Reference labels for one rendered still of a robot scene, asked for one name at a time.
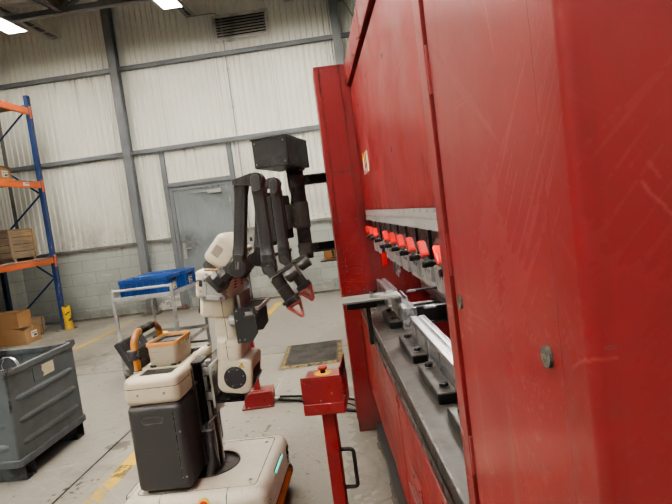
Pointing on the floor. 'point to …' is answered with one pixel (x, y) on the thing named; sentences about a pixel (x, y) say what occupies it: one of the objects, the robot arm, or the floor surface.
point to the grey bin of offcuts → (36, 405)
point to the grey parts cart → (156, 316)
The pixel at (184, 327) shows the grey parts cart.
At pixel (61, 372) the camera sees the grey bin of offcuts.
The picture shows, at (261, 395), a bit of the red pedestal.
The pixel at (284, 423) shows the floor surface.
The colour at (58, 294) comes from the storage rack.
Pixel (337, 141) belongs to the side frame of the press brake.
